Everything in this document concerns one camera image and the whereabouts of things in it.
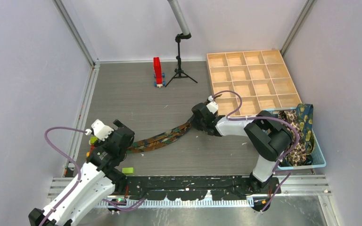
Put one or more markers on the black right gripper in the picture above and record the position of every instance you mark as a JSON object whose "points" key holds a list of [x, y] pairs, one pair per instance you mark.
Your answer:
{"points": [[194, 123]]}

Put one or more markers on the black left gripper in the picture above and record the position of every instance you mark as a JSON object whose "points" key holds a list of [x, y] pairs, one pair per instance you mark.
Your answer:
{"points": [[117, 123]]}

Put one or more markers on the blue orange green tie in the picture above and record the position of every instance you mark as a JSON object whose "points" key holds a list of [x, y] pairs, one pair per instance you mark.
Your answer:
{"points": [[159, 141]]}

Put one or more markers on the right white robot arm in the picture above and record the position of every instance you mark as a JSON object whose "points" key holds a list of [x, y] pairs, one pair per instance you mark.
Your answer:
{"points": [[268, 134]]}

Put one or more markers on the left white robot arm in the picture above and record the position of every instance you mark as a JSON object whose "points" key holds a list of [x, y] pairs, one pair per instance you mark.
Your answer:
{"points": [[95, 180]]}

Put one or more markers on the green red toy blocks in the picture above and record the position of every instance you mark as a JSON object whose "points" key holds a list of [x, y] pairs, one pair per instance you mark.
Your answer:
{"points": [[92, 141]]}

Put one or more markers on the lime green block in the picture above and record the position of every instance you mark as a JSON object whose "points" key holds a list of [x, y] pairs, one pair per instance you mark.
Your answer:
{"points": [[128, 170]]}

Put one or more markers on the black tripod stand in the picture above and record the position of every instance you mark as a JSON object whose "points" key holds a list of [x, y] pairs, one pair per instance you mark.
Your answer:
{"points": [[179, 72]]}

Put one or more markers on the red toy block truck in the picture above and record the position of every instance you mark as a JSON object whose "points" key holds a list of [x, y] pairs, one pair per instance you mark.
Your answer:
{"points": [[158, 74]]}

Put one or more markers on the wooden compartment tray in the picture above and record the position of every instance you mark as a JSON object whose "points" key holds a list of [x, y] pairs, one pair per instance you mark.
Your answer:
{"points": [[251, 81]]}

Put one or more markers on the blue tie yellow leaves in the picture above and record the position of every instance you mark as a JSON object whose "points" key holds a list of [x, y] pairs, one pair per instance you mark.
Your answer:
{"points": [[304, 114]]}

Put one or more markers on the grey pole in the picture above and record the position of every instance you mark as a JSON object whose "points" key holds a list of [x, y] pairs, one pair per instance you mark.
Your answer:
{"points": [[177, 11]]}

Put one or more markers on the light blue plastic basket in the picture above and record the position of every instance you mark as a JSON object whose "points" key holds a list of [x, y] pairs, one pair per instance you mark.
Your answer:
{"points": [[297, 156]]}

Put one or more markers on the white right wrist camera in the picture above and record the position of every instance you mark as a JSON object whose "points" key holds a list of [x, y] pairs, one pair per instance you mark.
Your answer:
{"points": [[212, 105]]}

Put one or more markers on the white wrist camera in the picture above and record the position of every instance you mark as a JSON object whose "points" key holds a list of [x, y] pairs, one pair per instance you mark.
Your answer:
{"points": [[101, 130], [212, 105]]}

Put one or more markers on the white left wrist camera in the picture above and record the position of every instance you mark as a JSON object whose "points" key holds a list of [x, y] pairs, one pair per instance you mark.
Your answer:
{"points": [[101, 130]]}

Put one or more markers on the aluminium front rail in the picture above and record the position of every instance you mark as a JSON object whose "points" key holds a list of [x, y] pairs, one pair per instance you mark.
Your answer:
{"points": [[291, 186]]}

